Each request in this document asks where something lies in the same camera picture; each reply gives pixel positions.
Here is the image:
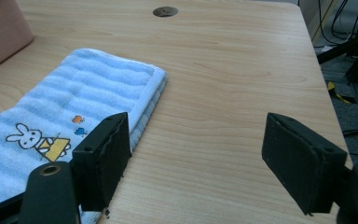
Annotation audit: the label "yellow and black tape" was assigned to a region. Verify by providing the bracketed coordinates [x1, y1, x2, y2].
[326, 80, 358, 105]

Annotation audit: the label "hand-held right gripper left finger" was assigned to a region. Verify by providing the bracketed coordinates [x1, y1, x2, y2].
[69, 112, 133, 213]

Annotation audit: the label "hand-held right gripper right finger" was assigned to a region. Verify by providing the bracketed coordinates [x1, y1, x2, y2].
[261, 112, 349, 216]

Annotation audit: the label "black cables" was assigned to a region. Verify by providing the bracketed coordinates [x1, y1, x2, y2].
[316, 0, 358, 49]

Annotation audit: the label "black metal stand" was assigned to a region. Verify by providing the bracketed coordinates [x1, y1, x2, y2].
[316, 0, 358, 138]

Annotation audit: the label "pink cardboard box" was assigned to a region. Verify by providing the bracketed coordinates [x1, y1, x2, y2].
[0, 0, 35, 77]

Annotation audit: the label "round metal cable grommet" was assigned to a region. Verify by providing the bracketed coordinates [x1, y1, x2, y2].
[152, 6, 179, 18]

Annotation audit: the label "light blue striped rabbit towel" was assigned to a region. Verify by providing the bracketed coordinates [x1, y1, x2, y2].
[0, 48, 169, 224]

